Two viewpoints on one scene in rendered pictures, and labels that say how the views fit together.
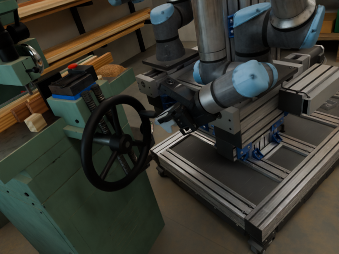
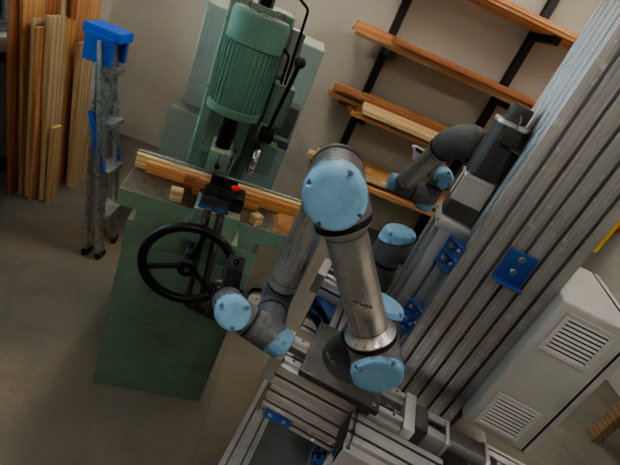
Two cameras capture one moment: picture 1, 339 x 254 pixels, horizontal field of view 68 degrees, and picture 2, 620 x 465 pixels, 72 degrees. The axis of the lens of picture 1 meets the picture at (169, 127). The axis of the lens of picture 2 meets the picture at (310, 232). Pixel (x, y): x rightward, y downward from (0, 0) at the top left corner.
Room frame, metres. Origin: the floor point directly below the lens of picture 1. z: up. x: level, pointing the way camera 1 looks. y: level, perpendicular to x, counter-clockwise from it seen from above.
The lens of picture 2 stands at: (-0.05, -0.69, 1.60)
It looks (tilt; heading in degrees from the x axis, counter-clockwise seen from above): 27 degrees down; 36
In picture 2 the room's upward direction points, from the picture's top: 24 degrees clockwise
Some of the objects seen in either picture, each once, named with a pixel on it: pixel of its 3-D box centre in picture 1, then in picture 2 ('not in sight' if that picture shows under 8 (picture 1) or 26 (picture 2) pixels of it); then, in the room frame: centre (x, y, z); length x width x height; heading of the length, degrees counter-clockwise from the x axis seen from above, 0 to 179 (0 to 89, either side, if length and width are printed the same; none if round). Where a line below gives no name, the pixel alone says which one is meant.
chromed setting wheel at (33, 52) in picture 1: (30, 59); (254, 158); (1.00, 0.45, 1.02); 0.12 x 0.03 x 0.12; 53
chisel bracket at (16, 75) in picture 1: (16, 72); (220, 157); (0.84, 0.44, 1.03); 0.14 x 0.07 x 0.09; 53
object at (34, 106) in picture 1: (51, 98); (217, 193); (0.82, 0.36, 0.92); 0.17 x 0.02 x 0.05; 143
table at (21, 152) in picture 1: (71, 111); (214, 215); (0.79, 0.31, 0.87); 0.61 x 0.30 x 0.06; 143
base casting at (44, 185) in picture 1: (38, 134); (202, 208); (0.90, 0.52, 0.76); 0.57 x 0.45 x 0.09; 53
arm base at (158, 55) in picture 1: (168, 46); (378, 268); (1.27, -0.10, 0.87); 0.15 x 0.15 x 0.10
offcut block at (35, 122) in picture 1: (36, 122); (176, 194); (0.67, 0.37, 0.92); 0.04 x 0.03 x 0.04; 150
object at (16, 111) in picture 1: (45, 98); (216, 189); (0.83, 0.39, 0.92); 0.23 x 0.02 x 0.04; 143
